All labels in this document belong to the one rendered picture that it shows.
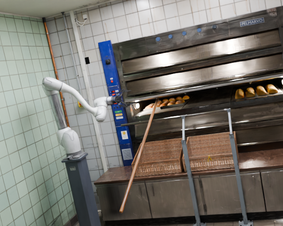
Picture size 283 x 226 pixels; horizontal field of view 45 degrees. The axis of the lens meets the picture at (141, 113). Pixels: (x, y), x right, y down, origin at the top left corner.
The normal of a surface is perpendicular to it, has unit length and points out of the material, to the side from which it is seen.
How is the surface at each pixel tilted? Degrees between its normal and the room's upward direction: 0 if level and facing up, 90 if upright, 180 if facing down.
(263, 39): 70
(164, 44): 90
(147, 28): 90
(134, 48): 90
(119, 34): 90
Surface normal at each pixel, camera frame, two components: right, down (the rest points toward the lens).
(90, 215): 0.49, 0.02
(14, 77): 0.94, -0.15
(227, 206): -0.29, 0.12
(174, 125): -0.33, -0.16
